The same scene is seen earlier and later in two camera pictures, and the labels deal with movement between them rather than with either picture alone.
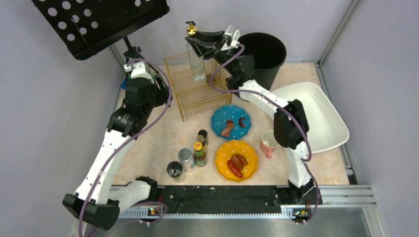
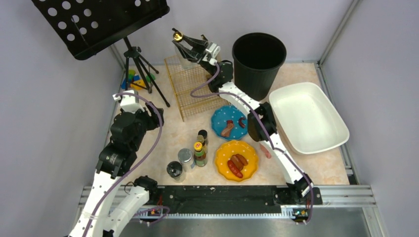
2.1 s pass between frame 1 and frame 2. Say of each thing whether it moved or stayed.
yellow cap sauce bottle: stayed
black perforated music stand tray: stayed
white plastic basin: stayed
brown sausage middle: stayed
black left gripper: moved
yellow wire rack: stayed
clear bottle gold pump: moved
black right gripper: moved
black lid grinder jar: stayed
